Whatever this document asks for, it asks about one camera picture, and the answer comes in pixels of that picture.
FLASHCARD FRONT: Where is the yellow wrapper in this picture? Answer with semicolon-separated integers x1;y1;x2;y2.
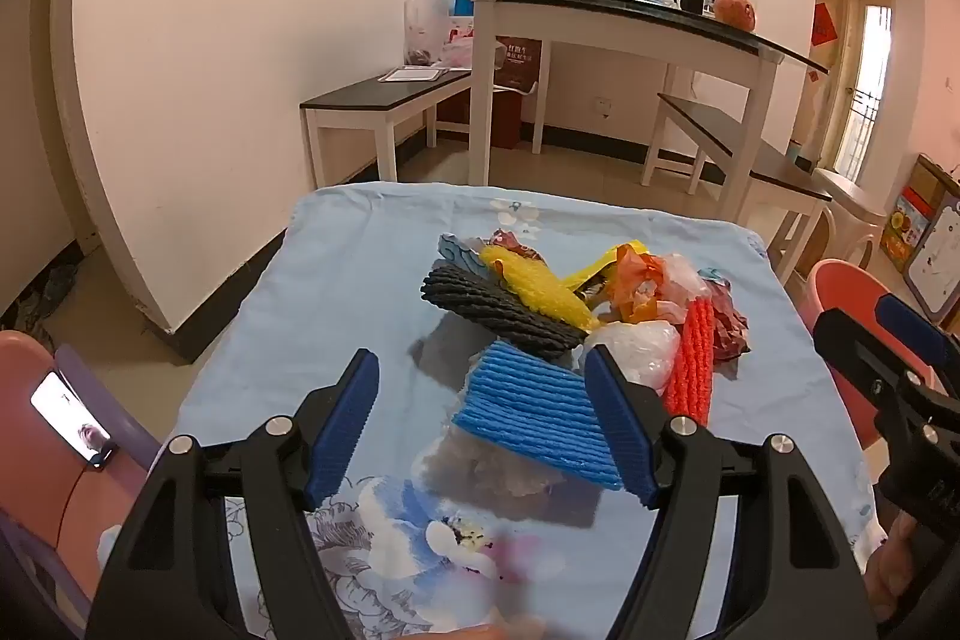
566;240;652;292

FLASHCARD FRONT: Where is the dark red wrapper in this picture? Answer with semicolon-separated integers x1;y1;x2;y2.
697;269;751;360

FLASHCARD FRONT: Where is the red foam net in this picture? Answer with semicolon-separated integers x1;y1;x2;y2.
664;296;715;427

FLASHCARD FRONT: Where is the pomegranate ornament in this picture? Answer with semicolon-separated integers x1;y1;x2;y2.
712;0;760;32

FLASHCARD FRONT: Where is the black foam net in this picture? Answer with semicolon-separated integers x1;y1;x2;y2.
420;263;590;362

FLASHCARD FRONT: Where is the yellow foam net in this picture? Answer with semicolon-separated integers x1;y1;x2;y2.
480;244;601;333

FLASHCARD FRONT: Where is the red bin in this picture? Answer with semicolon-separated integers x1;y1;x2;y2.
491;85;542;150

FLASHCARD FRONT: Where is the pink tissue pack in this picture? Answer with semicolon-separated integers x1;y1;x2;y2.
439;14;477;71

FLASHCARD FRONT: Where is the white plastic stool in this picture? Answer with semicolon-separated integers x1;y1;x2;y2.
772;167;890;281

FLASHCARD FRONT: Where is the white paper sheet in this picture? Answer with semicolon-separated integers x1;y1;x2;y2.
377;66;449;84

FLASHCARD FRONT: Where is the dark red paper bag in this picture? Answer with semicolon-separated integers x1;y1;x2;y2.
499;38;542;94

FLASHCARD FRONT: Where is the blue framed drawing board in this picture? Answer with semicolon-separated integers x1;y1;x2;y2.
904;212;960;322

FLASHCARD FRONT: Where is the blue patterned wrapper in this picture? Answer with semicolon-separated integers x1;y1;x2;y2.
437;233;488;274

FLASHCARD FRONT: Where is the colourful fruit box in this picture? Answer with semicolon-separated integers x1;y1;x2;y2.
879;190;938;274

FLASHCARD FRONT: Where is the smartphone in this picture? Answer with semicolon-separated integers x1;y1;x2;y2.
30;370;119;470

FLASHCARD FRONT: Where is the pink plastic basin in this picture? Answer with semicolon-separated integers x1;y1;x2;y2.
796;259;938;450

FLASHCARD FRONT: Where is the cardboard box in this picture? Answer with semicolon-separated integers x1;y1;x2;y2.
907;154;960;214

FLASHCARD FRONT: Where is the white plastic bag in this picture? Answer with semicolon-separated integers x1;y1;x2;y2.
581;319;682;395

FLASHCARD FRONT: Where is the pink chair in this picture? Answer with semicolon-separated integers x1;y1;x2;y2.
0;331;158;640

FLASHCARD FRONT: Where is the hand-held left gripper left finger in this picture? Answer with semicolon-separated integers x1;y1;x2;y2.
86;349;380;640

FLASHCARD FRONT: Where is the orange plastic bag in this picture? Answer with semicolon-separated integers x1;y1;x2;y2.
611;250;691;326

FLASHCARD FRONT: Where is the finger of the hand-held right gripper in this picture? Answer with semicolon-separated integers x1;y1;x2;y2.
876;293;957;386
814;308;935;416

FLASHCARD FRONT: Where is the person's right hand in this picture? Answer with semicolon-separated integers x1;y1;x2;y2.
862;514;920;624

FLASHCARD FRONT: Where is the red wall decoration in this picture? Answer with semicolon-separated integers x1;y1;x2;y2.
811;2;839;49

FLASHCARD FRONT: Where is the balcony door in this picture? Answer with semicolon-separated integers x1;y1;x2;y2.
817;0;897;176

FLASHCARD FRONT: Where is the white glass-top dining table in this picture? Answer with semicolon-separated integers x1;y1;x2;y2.
418;0;830;221

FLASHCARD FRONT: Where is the blue foam net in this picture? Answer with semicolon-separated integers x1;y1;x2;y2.
451;340;627;491

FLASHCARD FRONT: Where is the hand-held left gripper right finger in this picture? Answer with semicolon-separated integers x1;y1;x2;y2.
583;346;878;640

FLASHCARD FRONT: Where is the white bench with dark seat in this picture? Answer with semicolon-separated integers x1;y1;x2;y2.
300;70;475;191
641;92;833;281

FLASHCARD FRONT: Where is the light blue floral tablecloth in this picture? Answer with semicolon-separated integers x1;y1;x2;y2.
154;182;890;640

